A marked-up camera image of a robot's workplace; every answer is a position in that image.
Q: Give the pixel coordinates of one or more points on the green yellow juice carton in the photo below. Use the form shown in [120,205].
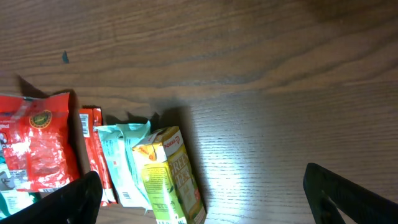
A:
[166,173]

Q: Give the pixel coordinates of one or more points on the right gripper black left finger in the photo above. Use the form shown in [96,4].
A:
[76,203]

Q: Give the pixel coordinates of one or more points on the red snack stick packet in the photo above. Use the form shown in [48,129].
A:
[91,118]

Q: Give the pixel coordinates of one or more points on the green snack bag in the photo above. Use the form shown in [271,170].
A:
[13,201]

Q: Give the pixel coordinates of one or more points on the light blue snack packet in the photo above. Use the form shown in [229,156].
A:
[117,142]

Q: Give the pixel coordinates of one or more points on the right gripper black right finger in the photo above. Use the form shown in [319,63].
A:
[328,194]

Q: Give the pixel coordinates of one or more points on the red chips bag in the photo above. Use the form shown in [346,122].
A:
[34,139]

